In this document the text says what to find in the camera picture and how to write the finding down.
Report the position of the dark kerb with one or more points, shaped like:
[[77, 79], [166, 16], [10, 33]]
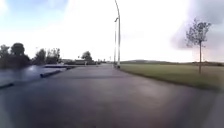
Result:
[[50, 73]]

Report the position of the wet paved area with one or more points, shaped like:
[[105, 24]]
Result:
[[23, 74]]

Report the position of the row of dark trees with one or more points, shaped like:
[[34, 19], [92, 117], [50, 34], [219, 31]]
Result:
[[16, 57]]

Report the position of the tall curved lamp post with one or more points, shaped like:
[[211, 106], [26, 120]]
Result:
[[118, 40]]

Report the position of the green grass field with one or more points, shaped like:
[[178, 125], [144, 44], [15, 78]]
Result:
[[186, 75]]

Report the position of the slender young tree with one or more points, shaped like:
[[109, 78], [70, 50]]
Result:
[[200, 56]]

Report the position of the distant low hills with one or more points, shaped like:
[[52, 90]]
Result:
[[143, 61]]

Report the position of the short lamp post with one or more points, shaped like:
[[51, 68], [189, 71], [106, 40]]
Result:
[[115, 43]]

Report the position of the grey asphalt path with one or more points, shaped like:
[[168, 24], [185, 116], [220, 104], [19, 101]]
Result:
[[100, 100]]

